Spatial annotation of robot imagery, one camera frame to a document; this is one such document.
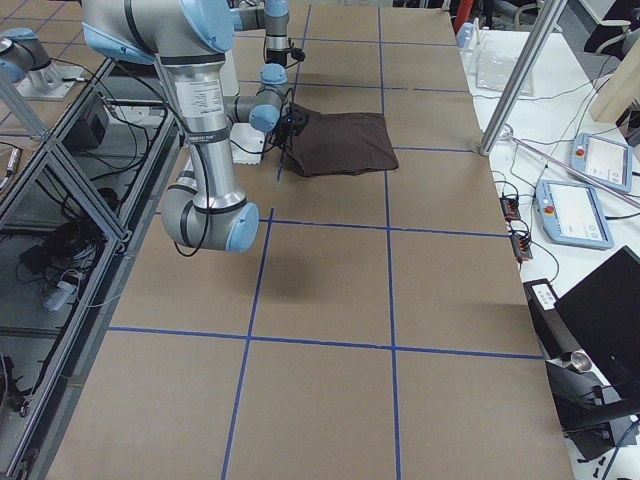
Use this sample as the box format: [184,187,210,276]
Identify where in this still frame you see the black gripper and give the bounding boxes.
[272,107,309,149]

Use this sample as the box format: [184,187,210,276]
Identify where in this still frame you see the dark brown t-shirt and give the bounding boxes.
[285,106,399,177]

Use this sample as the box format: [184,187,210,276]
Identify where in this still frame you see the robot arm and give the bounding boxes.
[82,1,292,252]
[80,1,304,66]

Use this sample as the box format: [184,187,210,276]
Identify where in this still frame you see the near teach pendant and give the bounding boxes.
[535,180,614,250]

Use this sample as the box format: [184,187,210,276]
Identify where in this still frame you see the teach pendant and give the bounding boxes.
[535,180,614,250]
[570,133,633,193]

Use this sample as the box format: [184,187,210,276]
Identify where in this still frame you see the black remote box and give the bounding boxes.
[523,279,559,311]

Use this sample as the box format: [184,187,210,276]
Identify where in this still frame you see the far teach pendant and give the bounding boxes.
[570,133,633,193]

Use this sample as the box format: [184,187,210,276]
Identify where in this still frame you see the aluminium frame structure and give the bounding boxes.
[1,60,182,479]

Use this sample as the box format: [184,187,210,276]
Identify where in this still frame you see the aluminium frame post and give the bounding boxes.
[478,0,567,156]

